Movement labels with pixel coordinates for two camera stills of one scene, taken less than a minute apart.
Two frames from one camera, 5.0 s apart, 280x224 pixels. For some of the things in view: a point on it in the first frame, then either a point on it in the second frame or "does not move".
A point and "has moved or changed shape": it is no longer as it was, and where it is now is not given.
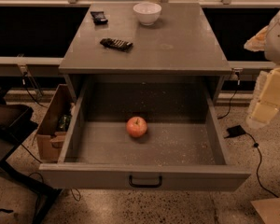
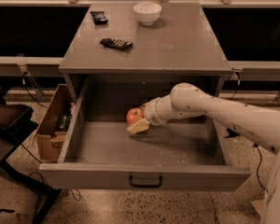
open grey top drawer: [183, 148] does not move
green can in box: [64, 122] does not move
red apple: [136, 126] has moved or changed shape
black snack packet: [99, 18] does not move
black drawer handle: [146, 186] does not move
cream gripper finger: [257, 43] -> [144, 105]
